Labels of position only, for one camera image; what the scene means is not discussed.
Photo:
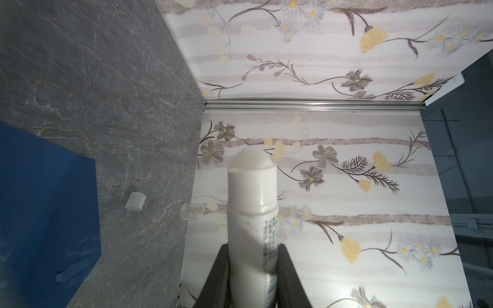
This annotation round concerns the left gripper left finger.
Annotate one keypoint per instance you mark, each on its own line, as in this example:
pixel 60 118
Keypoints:
pixel 216 291

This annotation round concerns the dark blue envelope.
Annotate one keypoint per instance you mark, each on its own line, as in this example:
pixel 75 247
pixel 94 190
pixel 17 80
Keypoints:
pixel 50 222

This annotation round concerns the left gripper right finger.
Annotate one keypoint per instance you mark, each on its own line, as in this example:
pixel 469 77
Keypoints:
pixel 290 292

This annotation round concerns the clear glass cup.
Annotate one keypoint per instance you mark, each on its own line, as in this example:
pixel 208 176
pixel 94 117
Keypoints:
pixel 195 212

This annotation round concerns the white glue stick cap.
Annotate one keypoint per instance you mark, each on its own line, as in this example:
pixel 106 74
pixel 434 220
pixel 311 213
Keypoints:
pixel 135 202

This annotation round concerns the white glue stick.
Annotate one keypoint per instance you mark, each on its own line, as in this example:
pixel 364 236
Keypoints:
pixel 252 228

